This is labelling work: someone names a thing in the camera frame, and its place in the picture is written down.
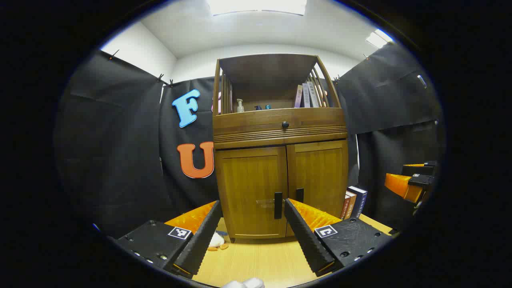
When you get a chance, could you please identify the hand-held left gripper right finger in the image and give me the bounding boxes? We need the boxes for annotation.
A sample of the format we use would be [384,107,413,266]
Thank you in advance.
[283,198,394,277]

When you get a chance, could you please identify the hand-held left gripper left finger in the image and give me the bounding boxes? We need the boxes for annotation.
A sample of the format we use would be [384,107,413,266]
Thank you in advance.
[114,200,223,277]

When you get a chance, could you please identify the wooden shoe cabinet door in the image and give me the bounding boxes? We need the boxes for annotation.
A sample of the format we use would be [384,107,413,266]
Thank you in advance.
[216,146,289,240]
[286,140,349,236]

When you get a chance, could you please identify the wooden double-door shoe cabinet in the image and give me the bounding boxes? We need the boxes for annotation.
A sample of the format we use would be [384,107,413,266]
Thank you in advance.
[212,53,349,241]

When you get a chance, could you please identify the penguin plush toy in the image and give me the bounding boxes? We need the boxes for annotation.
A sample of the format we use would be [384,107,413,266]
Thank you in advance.
[207,230,230,252]

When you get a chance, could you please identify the navy blue book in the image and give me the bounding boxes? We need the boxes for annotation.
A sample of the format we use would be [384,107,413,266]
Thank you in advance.
[347,186,368,219]

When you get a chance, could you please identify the reddish brown book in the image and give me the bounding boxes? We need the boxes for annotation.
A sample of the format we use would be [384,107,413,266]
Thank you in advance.
[340,194,352,220]

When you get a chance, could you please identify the tan book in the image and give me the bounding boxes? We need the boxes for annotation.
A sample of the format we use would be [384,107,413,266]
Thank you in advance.
[345,191,357,220]

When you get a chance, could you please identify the white soft object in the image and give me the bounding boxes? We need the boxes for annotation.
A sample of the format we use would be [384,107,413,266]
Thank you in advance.
[222,278,266,288]

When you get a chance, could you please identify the black backdrop cloth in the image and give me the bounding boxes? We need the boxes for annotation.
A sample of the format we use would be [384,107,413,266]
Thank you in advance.
[54,42,445,240]

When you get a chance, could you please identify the small ceiling light panel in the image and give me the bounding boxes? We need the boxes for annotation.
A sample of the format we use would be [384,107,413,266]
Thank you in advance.
[365,28,395,50]

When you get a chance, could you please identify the large ceiling light panel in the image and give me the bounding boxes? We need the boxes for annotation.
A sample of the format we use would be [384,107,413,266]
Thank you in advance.
[206,0,308,17]

